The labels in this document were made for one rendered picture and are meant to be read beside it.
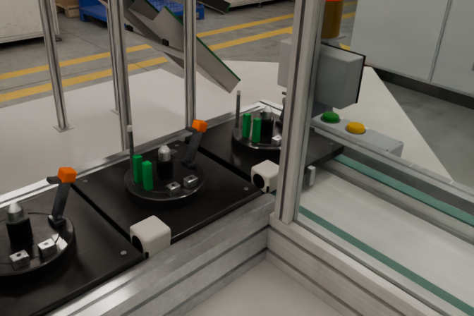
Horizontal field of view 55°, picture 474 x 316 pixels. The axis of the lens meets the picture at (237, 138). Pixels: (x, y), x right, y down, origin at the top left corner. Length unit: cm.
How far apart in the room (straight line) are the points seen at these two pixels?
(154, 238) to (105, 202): 14
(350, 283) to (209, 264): 21
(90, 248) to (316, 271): 34
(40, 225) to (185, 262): 22
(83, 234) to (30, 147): 52
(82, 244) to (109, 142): 52
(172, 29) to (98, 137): 37
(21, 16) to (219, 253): 444
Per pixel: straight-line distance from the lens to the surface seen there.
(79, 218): 76
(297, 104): 64
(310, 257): 74
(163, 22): 99
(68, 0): 606
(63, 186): 69
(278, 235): 77
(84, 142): 120
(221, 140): 95
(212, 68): 108
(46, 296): 65
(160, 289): 67
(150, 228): 69
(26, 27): 504
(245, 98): 143
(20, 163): 116
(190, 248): 71
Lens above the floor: 143
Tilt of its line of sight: 28 degrees down
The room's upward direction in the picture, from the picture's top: 3 degrees clockwise
